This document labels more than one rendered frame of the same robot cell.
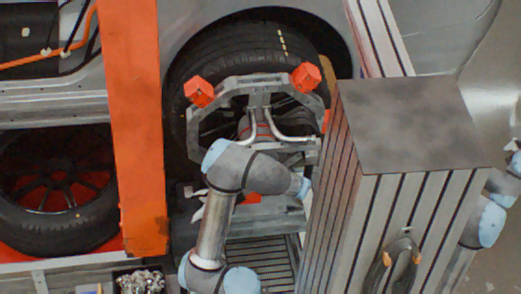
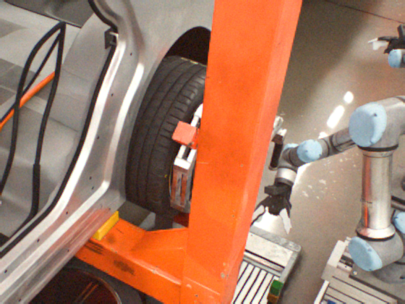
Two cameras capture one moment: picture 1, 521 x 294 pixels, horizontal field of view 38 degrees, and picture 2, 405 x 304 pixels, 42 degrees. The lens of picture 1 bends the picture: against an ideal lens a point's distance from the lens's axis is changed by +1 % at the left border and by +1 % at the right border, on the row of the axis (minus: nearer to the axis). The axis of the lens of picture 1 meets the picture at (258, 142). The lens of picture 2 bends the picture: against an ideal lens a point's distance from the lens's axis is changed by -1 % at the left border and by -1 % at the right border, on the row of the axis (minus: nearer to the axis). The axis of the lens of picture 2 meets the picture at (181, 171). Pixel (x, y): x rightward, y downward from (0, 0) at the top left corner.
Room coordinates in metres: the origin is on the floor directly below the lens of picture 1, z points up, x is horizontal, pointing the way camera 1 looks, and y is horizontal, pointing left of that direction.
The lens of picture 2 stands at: (1.05, 1.41, 2.22)
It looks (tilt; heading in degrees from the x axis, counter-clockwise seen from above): 41 degrees down; 309
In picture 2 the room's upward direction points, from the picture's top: 5 degrees clockwise
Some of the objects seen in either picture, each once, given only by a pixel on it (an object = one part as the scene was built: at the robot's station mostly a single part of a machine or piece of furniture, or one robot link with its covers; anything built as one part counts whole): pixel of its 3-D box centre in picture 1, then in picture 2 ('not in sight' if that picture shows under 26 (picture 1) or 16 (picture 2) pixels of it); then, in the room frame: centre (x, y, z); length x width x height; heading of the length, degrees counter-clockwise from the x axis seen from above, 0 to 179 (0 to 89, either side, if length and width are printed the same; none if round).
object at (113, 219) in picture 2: not in sight; (95, 218); (2.18, 0.53, 0.71); 0.14 x 0.14 x 0.05; 14
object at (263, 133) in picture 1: (258, 141); not in sight; (1.98, 0.00, 0.85); 0.21 x 0.14 x 0.14; 14
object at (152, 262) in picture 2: not in sight; (132, 239); (2.02, 0.49, 0.69); 0.52 x 0.17 x 0.35; 14
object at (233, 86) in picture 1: (254, 128); (210, 151); (2.05, 0.02, 0.85); 0.54 x 0.07 x 0.54; 104
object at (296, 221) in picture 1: (249, 201); not in sight; (2.22, 0.01, 0.13); 0.50 x 0.36 x 0.10; 104
